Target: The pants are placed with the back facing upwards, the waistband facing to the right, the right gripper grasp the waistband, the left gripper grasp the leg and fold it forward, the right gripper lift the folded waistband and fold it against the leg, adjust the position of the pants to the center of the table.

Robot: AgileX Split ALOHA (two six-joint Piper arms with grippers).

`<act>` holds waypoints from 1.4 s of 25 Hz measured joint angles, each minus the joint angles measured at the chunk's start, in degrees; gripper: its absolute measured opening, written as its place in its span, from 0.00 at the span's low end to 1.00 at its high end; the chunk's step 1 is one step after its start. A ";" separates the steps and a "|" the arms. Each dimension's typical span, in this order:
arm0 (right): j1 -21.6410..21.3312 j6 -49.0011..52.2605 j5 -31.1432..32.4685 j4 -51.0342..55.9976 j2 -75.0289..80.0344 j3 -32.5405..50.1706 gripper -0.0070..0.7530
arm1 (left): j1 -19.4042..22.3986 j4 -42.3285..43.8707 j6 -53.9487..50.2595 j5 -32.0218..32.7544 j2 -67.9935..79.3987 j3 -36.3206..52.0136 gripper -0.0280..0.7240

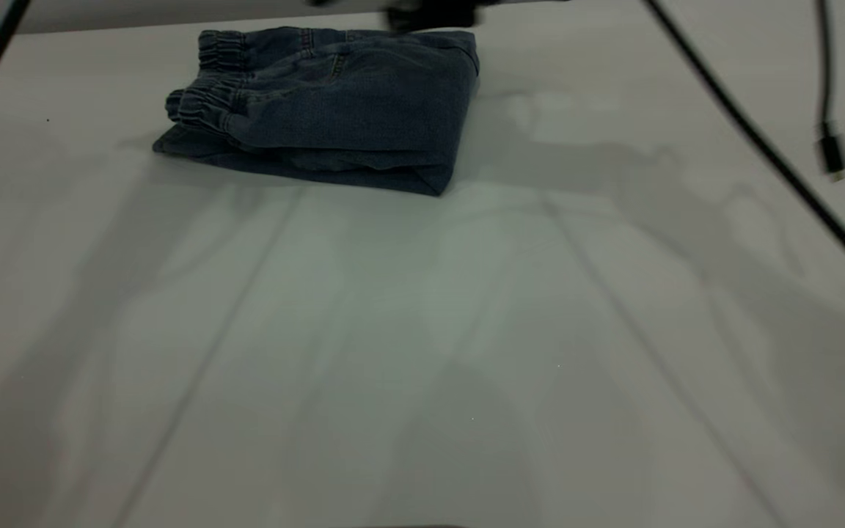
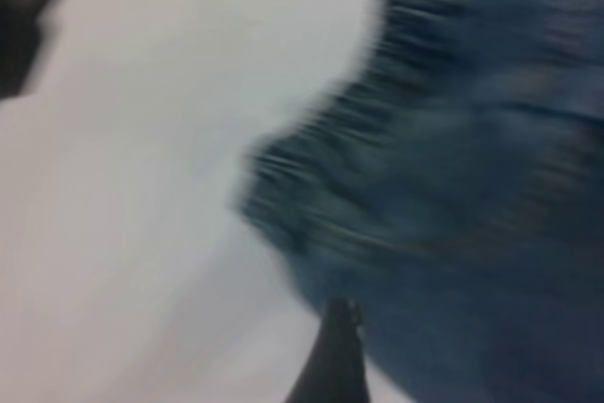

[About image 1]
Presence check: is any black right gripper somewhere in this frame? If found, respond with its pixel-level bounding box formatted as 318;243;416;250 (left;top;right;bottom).
386;0;480;32

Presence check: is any blue denim pants basketball print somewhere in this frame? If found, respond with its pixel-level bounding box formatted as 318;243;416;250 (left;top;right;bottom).
153;26;480;197

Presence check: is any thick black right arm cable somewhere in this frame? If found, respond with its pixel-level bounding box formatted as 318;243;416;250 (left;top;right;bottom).
643;0;845;301

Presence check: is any thin black cable with plug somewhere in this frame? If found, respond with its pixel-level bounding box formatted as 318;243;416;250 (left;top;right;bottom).
817;0;845;182

